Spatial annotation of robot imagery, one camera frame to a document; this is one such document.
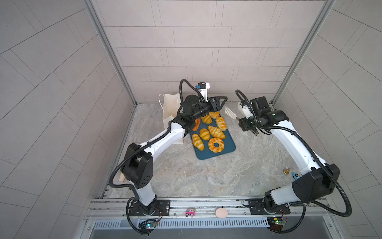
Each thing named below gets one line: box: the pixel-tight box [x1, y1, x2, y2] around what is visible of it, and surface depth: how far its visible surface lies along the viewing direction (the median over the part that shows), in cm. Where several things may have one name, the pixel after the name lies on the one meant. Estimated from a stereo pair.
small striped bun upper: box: [200, 114, 213, 125], surface depth 104 cm
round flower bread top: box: [208, 111, 221, 120], surface depth 107 cm
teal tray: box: [190, 115, 236, 160], surface depth 96 cm
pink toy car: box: [185, 208, 196, 218], surface depth 69 cm
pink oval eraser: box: [215, 207, 229, 219], surface depth 70 cm
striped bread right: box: [215, 116, 228, 132], surface depth 103 cm
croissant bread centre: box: [207, 125, 226, 139], surface depth 97 cm
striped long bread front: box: [191, 133, 205, 151], surface depth 93 cm
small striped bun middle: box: [198, 127, 210, 141], surface depth 96 cm
